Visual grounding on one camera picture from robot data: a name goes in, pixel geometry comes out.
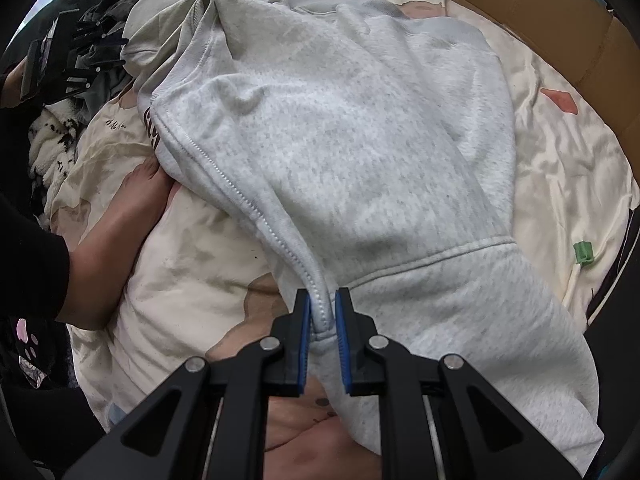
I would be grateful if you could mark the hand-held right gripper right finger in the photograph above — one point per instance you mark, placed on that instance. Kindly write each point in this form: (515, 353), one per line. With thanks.
(343, 340)

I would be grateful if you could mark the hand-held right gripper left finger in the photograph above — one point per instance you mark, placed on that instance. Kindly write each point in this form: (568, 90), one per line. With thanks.
(303, 340)

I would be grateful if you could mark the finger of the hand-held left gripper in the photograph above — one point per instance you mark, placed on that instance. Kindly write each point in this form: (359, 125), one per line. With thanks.
(97, 35)
(82, 72)

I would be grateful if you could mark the light grey sweatshirt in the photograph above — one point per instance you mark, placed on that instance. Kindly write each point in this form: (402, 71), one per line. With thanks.
(350, 160)

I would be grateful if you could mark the camouflage garment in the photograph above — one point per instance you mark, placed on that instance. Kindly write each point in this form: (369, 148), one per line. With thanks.
(107, 82)

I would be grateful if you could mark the white black spotted fleece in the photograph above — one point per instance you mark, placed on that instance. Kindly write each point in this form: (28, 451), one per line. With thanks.
(50, 150)

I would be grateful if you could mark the black paw print garment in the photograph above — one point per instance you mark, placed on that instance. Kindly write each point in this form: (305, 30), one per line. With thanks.
(25, 340)

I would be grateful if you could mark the cream bear print blanket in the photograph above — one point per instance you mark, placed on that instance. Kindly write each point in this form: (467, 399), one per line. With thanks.
(565, 170)

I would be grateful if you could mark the brown cardboard sheet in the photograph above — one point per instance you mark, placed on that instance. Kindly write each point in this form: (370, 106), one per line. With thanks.
(525, 0)

